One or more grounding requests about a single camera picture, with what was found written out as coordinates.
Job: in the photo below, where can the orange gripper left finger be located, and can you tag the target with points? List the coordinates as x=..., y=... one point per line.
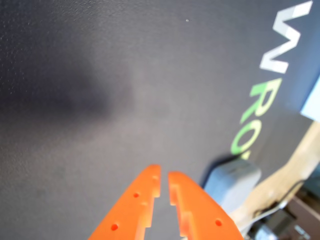
x=125, y=212

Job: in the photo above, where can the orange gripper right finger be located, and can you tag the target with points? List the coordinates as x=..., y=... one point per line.
x=200, y=215

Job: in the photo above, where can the grey square usb charger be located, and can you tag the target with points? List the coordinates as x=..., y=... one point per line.
x=230, y=185

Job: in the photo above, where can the white cardboard bin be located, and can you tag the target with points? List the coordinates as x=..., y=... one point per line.
x=313, y=105

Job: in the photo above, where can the grey metal device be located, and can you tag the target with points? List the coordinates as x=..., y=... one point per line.
x=270, y=232

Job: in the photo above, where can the dark grey wowrobo mat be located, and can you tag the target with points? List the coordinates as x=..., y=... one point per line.
x=75, y=150

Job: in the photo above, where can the dark brown box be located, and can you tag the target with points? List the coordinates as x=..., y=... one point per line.
x=307, y=217

